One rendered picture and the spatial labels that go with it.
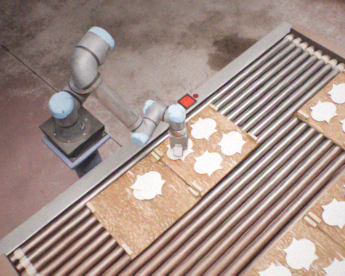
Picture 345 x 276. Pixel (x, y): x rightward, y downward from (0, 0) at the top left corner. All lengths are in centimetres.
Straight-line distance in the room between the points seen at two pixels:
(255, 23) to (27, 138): 230
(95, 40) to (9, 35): 278
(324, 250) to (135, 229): 81
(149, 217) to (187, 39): 236
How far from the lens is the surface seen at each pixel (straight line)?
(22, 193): 324
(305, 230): 189
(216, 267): 180
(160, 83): 355
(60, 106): 199
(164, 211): 188
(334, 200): 197
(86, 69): 163
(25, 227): 204
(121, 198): 194
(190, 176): 195
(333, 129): 219
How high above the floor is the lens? 265
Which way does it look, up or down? 56 degrees down
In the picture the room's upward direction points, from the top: 7 degrees counter-clockwise
